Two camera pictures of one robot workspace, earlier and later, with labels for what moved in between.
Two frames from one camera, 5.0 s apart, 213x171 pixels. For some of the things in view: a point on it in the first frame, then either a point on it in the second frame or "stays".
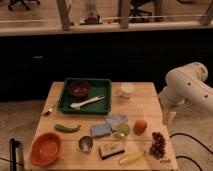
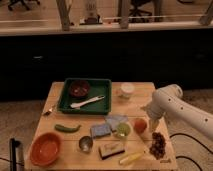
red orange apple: [139, 127] stays
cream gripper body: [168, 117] → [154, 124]
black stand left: [13, 144] stays
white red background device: [91, 16] stays
